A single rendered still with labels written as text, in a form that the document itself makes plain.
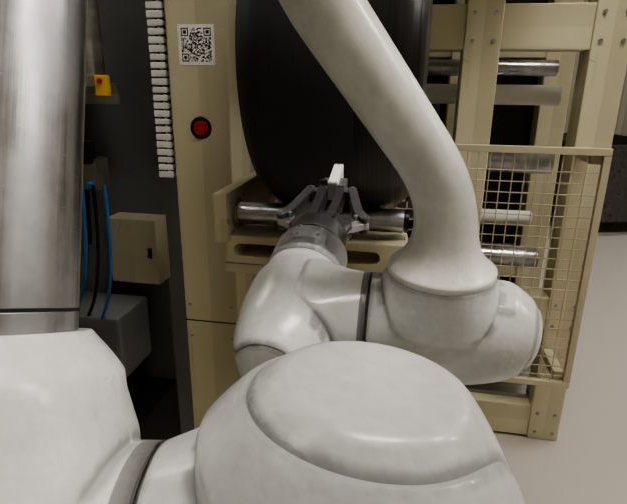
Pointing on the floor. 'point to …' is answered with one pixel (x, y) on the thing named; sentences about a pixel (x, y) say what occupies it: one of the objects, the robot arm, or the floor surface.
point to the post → (208, 90)
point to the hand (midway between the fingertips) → (335, 181)
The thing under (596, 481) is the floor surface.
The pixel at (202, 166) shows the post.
